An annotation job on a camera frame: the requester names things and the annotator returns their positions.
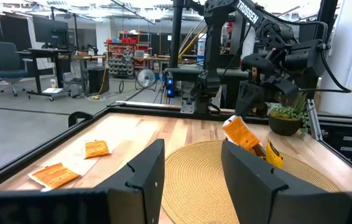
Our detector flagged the black standing desk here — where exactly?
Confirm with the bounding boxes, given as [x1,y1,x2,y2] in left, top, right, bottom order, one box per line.
[16,46,107,102]

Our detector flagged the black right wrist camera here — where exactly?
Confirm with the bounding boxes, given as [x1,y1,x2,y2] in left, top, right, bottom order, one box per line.
[284,39,327,78]

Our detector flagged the white square column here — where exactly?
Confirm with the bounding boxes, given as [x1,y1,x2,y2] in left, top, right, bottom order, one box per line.
[95,18,112,57]

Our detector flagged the red parts shelf rack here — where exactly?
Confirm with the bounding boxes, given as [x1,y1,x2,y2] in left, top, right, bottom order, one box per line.
[105,36,152,79]

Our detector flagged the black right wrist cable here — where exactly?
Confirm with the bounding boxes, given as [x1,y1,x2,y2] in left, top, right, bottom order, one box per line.
[287,20,352,94]

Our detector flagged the black aluminium rig frame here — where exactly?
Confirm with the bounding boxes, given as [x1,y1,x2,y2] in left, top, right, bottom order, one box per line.
[0,0,352,191]

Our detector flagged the grey office chair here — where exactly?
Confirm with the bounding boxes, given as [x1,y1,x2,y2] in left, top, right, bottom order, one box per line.
[0,40,34,98]

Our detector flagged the white floor fan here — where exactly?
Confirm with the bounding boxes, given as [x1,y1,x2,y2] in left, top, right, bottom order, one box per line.
[134,68,157,91]

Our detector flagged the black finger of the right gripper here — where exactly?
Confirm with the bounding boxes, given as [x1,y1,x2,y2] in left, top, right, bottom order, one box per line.
[267,77,300,106]
[234,81,267,118]

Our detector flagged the black device blue lights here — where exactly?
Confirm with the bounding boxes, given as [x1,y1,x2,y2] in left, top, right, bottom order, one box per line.
[165,75,176,98]

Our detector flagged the brown wooden tea organizer box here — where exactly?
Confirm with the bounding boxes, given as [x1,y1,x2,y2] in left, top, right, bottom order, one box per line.
[249,142,267,159]

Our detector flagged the yellow floor cable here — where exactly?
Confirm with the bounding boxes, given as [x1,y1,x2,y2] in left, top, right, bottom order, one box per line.
[85,68,108,101]

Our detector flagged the round woven straw placemat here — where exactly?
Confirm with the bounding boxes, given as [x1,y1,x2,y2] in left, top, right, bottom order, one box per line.
[160,139,342,224]

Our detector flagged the bright orange tea sachet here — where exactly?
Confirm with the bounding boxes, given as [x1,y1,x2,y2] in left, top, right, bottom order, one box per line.
[221,115,262,151]
[82,139,111,160]
[27,162,81,191]

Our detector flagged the black monitor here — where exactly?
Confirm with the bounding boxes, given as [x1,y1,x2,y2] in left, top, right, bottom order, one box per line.
[32,16,70,48]

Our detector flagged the small potted green plant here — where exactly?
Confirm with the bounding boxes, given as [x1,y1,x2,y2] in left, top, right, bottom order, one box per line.
[267,92,311,137]

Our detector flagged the blue white banner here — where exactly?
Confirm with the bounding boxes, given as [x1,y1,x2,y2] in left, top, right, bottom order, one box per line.
[197,33,208,67]

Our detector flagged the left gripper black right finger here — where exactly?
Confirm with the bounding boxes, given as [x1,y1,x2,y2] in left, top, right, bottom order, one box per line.
[220,139,352,224]

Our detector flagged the black box cabinet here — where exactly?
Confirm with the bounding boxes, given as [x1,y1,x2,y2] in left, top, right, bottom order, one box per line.
[88,66,110,95]

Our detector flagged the white curtain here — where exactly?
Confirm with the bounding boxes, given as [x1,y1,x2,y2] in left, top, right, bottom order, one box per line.
[318,0,352,116]

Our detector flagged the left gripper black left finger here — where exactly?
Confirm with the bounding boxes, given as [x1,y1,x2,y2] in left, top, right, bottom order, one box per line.
[94,138,166,224]

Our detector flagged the black drawer cabinet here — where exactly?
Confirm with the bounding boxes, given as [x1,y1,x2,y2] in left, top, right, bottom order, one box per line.
[318,119,352,166]

